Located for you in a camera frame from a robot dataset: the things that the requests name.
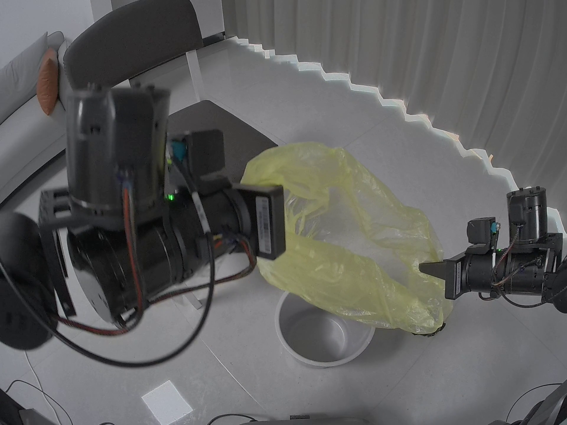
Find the pale beige curtain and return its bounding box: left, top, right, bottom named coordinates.
left=219, top=0, right=567, bottom=220

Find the black cable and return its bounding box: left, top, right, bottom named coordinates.
left=49, top=233, right=218, bottom=367

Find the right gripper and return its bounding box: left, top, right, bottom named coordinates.
left=418, top=253, right=509, bottom=301

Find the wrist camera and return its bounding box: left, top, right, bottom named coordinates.
left=168, top=130, right=233, bottom=194
left=466, top=216, right=499, bottom=256

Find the grey cushion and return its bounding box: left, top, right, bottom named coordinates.
left=0, top=31, right=48, bottom=125

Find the yellow plastic bag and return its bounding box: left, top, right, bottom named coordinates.
left=240, top=142, right=453, bottom=333

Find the grey sofa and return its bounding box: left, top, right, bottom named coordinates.
left=0, top=31, right=85, bottom=207

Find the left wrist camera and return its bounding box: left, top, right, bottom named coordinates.
left=168, top=130, right=233, bottom=194

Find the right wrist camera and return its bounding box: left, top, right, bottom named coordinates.
left=466, top=216, right=499, bottom=256

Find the dark grey white-legged chair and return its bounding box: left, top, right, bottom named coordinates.
left=62, top=0, right=280, bottom=312

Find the white trash bin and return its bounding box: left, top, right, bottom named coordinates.
left=275, top=288, right=376, bottom=367

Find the orange cushion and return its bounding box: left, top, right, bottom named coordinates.
left=37, top=48, right=59, bottom=116

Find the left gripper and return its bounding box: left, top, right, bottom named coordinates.
left=170, top=183, right=287, bottom=283

